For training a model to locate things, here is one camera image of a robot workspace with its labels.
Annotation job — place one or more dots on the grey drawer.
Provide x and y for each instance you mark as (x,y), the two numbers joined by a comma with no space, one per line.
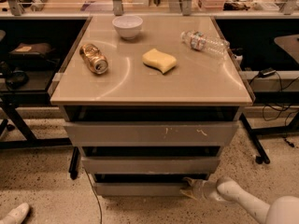
(141,189)
(150,134)
(150,165)

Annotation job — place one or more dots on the clear plastic water bottle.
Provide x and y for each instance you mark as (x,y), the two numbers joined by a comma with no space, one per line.
(211,45)

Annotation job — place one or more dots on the grey middle drawer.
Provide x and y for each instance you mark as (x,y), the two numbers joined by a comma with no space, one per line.
(150,165)

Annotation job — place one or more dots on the white ceramic bowl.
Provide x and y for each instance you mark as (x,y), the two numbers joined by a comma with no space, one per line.
(128,27)

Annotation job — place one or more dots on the grey bottom drawer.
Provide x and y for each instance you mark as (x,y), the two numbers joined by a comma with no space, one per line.
(141,189)

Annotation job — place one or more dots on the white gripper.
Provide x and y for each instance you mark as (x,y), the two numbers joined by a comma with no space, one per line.
(203,188)

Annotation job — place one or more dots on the white shoe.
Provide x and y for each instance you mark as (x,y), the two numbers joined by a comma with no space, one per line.
(16,215)

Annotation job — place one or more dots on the grey top drawer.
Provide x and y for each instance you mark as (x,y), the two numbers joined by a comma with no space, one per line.
(150,134)

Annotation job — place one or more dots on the grey drawer cabinet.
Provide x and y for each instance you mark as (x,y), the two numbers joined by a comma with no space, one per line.
(198,88)

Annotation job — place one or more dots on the black bag on shelf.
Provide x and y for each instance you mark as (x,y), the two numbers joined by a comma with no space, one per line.
(31,52)

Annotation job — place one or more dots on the crushed gold soda can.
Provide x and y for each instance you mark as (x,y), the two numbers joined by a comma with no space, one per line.
(93,58)

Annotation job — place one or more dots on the black table leg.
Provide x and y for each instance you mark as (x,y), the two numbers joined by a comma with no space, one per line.
(262,157)
(73,167)

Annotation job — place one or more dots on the black power adapter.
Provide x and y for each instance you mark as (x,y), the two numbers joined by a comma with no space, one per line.
(267,72)

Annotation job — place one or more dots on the black table leg right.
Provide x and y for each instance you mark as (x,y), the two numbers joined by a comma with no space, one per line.
(262,157)

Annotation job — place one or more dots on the black table leg left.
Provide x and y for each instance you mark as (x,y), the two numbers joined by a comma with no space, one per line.
(73,167)

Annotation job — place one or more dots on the yellow sponge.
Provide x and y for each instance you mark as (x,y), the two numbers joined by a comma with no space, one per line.
(159,60)

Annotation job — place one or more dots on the black headphones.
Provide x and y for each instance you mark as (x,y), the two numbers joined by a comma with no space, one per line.
(16,79)

